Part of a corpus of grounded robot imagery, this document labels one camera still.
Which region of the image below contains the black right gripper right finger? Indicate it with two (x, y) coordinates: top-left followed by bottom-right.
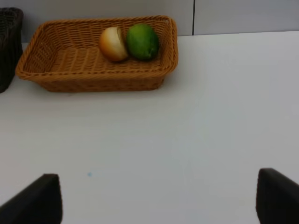
(256, 168), (299, 224)

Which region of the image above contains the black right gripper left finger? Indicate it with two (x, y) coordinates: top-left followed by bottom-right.
(0, 174), (63, 224)

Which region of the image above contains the red yellow peach fruit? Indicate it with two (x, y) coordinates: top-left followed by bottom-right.
(99, 27), (128, 62)

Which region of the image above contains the green lime fruit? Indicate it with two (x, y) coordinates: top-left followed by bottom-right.
(126, 24), (159, 61)

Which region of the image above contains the orange wicker basket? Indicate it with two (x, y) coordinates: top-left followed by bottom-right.
(15, 15), (178, 92)

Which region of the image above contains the dark brown wicker basket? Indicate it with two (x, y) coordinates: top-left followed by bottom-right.
(0, 7), (23, 93)

